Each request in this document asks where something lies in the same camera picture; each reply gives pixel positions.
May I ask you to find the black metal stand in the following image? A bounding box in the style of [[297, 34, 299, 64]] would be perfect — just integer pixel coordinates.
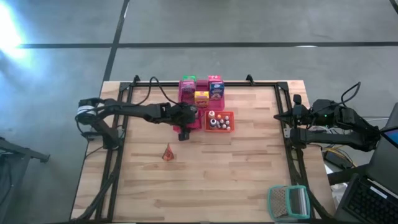
[[0, 136, 50, 224]]

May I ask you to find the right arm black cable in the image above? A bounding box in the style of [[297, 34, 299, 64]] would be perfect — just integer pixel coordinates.
[[340, 81, 362, 108]]

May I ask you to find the open grey laptop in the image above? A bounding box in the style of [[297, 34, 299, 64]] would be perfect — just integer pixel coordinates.
[[366, 102, 398, 187]]

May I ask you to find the laptop with black keyboard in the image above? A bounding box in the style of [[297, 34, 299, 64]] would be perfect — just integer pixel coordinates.
[[335, 172, 398, 224]]

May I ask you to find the red slotted plastic basket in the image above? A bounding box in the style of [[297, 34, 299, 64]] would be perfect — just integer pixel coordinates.
[[172, 116, 203, 134]]

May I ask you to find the teal-framed metal grater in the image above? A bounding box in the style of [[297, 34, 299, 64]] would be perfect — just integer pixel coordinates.
[[267, 185, 312, 222]]

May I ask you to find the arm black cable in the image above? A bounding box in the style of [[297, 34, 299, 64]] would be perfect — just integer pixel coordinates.
[[136, 76, 181, 106], [340, 81, 362, 108]]

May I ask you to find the blue Frosted Flakes box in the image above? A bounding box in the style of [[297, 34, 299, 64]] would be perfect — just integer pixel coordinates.
[[208, 81, 225, 101]]

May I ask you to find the yellow Corn Pops box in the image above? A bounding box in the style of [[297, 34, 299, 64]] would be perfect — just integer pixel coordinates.
[[194, 90, 210, 109]]

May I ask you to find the pink plastic tray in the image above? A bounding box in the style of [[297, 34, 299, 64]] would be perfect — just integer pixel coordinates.
[[178, 79, 226, 113]]

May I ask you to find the orange slotted plastic basket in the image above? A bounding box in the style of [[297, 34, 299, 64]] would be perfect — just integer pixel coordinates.
[[204, 110, 235, 134]]

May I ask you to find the orange taco seasoning bag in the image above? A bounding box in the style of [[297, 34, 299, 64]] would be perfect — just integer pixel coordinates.
[[161, 142, 176, 162]]

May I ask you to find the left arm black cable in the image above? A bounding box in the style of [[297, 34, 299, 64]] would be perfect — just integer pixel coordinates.
[[136, 76, 181, 106]]

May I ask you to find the black floor beam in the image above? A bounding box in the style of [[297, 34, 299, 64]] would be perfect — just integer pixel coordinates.
[[328, 164, 374, 187]]

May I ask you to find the black power adapter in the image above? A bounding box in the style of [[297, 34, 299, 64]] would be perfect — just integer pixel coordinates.
[[323, 149, 346, 169]]

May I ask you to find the black aluminium table frame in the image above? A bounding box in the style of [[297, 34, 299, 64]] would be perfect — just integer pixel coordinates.
[[93, 74, 315, 223]]

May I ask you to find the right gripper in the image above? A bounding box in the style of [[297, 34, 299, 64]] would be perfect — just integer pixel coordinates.
[[273, 105, 315, 127]]

